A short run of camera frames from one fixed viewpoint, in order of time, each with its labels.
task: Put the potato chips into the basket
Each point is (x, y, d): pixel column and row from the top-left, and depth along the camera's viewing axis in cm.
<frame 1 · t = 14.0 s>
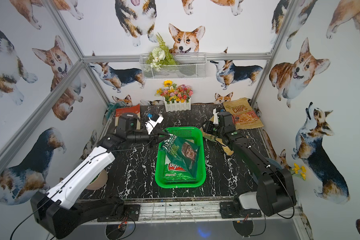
left hand: (167, 131, 70), fingers closed
right hand: (207, 120, 83), fingers open
green plastic basket: (194, 135, 97), point 8 cm above the table
dark green REAL chips bag: (185, 151, 76), point 20 cm above the table
green white chips bag: (172, 171, 87), point 3 cm above the table
tan sour cream chips bag: (227, 150, 94), point 4 cm above the table
tan red CHIPS bag: (245, 115, 115), point 2 cm above the table
white picket fence flower box: (176, 98, 109), point 15 cm above the table

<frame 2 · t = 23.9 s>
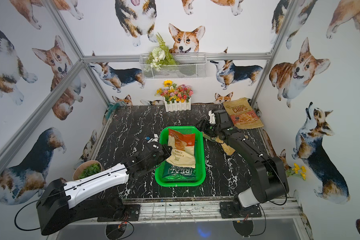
left hand: (173, 143, 79), fingers closed
right hand: (202, 122, 85), fingers open
cassava chips bag red cream: (183, 149, 90), point 8 cm above the table
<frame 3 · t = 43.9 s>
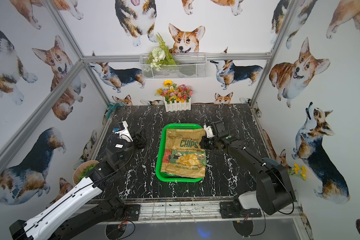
left hand: (140, 126, 70), fingers open
right hand: (202, 139, 85), fingers closed
tan sour cream chips bag: (184, 156, 87), point 9 cm above the table
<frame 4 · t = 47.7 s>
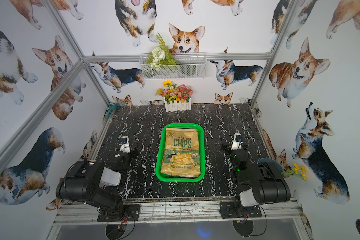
left hand: (129, 139, 91), fingers open
right hand: (236, 136, 88), fingers open
